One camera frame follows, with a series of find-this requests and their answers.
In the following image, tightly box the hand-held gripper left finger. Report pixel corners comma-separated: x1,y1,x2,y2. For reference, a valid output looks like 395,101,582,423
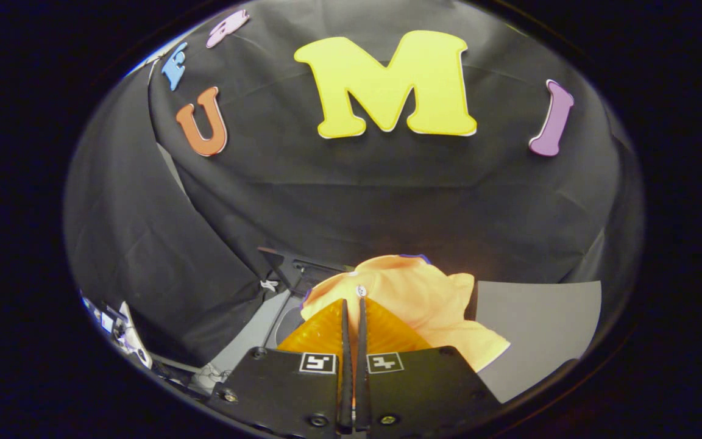
205,298,355,437

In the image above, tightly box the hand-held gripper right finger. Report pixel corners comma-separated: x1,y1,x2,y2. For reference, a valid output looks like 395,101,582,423
354,297,504,437

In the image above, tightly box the yellow polo shirt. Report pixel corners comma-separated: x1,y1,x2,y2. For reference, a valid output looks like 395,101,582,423
299,253,512,374

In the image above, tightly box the black backdrop cloth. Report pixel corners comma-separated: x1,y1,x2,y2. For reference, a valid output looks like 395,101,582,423
62,0,644,369

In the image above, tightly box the white cabinet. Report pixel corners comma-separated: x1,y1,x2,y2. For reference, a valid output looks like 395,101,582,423
464,279,603,404

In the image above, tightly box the white cluttered equipment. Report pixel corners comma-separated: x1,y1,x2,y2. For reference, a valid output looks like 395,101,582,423
80,293,154,369

